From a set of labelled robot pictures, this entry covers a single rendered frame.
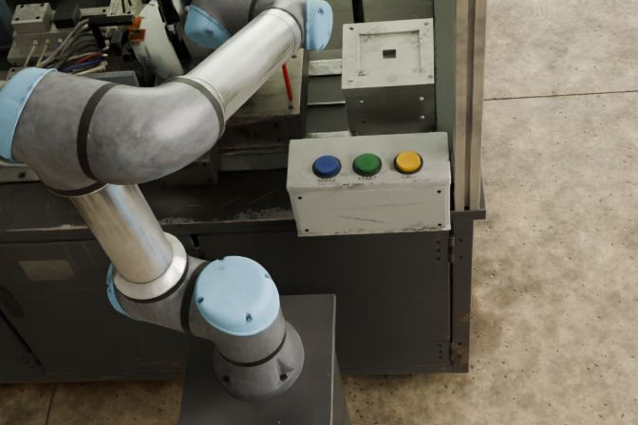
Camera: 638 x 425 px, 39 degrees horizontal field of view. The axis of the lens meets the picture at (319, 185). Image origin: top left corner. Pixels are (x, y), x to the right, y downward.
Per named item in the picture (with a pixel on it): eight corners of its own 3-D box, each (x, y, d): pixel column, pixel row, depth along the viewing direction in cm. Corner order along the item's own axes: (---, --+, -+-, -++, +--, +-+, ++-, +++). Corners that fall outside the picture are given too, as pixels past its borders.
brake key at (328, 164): (339, 161, 155) (338, 154, 154) (338, 179, 153) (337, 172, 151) (316, 162, 156) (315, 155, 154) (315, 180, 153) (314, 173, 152)
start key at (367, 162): (379, 159, 155) (378, 152, 153) (379, 177, 152) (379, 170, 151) (356, 160, 155) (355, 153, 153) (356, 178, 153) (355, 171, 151)
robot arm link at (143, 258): (200, 349, 140) (72, 143, 95) (119, 325, 145) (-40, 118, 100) (230, 284, 146) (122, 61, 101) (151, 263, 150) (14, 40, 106)
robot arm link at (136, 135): (169, 131, 92) (336, -21, 130) (80, 111, 96) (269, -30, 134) (178, 222, 98) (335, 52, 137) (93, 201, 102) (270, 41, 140)
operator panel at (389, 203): (447, 184, 167) (447, 130, 156) (451, 231, 160) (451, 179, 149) (300, 191, 170) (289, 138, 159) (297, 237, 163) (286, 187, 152)
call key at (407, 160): (420, 157, 154) (419, 150, 152) (421, 175, 151) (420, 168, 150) (396, 158, 154) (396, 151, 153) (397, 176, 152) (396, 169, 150)
